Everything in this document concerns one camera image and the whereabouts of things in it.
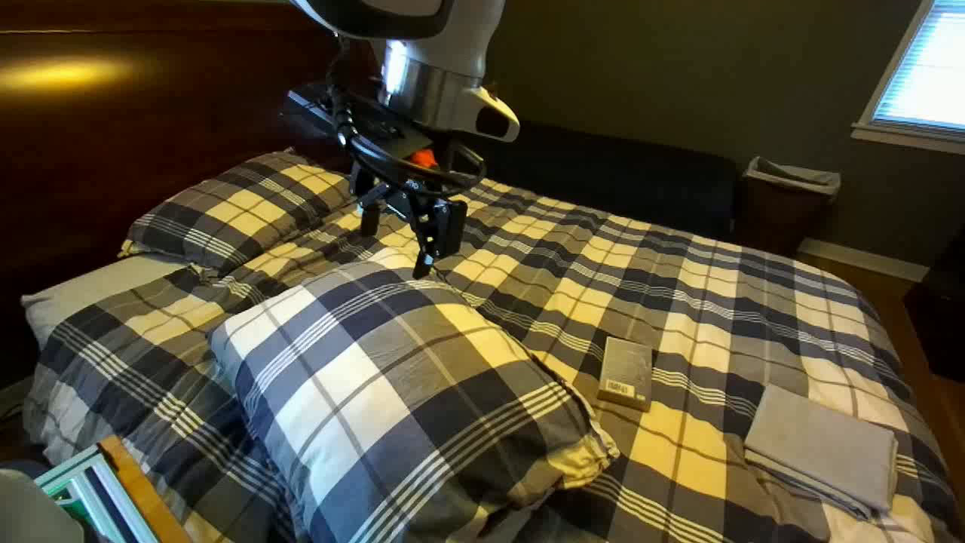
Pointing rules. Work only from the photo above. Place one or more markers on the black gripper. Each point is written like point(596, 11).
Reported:
point(393, 167)

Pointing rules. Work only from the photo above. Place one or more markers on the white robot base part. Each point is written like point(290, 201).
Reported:
point(30, 513)

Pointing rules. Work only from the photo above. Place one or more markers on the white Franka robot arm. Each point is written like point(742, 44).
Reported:
point(440, 60)

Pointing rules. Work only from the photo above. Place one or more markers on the yellow plaid pillow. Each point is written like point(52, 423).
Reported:
point(242, 213)

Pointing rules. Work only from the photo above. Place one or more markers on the large blue plaid pillow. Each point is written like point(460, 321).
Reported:
point(403, 402)

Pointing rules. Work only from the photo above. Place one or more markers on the plain white pillow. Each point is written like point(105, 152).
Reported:
point(90, 287)

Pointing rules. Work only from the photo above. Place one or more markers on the small grey box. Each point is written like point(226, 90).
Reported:
point(624, 373)

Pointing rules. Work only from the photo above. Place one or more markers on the yellow blue plaid comforter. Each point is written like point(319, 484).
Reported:
point(724, 310)

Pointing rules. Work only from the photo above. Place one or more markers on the wooden strip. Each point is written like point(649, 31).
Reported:
point(141, 486)

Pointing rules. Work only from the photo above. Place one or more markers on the dark nightstand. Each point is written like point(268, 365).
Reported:
point(788, 206)

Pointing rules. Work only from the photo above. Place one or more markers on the folded grey cloth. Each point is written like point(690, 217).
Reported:
point(817, 448)

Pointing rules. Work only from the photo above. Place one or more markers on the black dresser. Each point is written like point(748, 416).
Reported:
point(940, 310)

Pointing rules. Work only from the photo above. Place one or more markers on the bright window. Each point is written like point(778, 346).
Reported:
point(929, 69)

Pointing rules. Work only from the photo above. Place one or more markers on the green metal frame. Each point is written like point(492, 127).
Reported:
point(85, 493)

